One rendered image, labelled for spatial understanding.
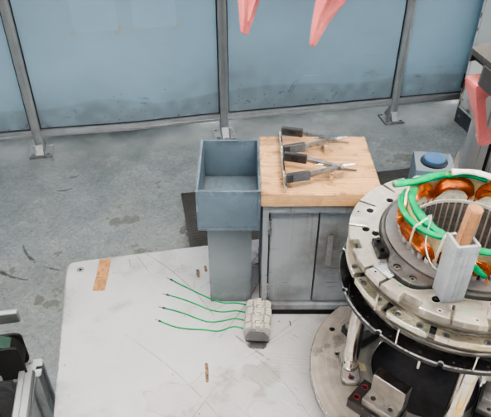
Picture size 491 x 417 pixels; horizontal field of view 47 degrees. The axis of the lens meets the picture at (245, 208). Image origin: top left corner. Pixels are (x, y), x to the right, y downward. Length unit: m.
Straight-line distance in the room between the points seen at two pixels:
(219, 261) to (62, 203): 1.83
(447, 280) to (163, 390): 0.52
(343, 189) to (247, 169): 0.23
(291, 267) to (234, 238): 0.12
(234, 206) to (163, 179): 1.95
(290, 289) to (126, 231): 1.58
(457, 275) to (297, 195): 0.32
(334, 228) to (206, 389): 0.35
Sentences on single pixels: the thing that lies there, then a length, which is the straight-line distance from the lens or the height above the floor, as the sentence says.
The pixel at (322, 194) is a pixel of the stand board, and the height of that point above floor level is 1.06.
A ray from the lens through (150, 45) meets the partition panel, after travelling 2.97.
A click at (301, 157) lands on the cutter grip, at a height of 1.09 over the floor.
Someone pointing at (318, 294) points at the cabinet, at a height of 0.83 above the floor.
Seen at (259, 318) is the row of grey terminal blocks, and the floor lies 0.82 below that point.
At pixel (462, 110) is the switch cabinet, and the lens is 3.50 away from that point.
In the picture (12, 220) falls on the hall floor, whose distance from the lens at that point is 2.79.
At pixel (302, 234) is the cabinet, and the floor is 0.97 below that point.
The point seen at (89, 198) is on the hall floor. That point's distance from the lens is 2.82.
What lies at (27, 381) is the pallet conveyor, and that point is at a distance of 1.20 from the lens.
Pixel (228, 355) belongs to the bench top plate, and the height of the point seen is 0.78.
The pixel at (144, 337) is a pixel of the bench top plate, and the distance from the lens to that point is 1.09.
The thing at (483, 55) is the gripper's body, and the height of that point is 1.40.
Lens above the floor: 1.60
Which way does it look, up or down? 37 degrees down
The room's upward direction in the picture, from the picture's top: straight up
